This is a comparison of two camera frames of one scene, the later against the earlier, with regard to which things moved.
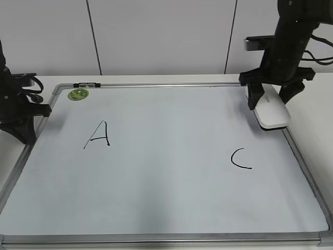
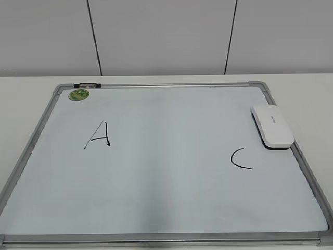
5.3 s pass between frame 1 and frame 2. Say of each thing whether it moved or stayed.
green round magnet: stayed
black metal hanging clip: stayed
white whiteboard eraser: moved
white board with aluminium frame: stayed
